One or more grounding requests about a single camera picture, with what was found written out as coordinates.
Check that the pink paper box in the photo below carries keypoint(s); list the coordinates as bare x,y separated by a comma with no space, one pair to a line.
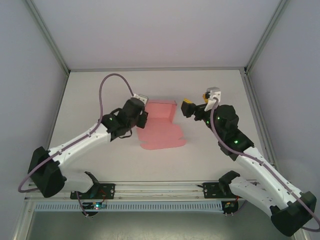
160,135

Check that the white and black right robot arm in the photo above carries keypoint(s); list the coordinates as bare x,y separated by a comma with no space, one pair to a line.
262,172

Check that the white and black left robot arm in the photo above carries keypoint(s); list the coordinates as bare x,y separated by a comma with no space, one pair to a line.
80,145

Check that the right green circuit board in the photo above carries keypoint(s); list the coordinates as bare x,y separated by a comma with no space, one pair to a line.
228,206

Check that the left circuit board with lights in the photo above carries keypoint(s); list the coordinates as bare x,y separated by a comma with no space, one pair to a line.
96,206

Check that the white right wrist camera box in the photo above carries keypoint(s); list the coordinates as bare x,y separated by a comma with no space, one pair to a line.
213,95

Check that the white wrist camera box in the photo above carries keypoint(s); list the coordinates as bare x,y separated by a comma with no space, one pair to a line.
141,98
213,95

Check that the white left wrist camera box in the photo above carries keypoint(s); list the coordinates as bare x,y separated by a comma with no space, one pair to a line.
141,98

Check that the aluminium side rail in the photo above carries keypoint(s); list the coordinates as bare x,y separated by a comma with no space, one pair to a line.
257,112

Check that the aluminium frame crossbar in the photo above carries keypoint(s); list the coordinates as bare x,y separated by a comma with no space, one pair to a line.
157,69

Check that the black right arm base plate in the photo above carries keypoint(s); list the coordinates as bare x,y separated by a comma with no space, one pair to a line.
210,190

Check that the aluminium mounting rail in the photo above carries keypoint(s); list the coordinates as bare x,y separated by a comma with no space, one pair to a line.
160,191

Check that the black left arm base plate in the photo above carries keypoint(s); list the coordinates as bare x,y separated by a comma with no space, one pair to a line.
107,191

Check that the aluminium frame post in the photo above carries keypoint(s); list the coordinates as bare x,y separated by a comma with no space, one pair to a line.
266,35
47,35

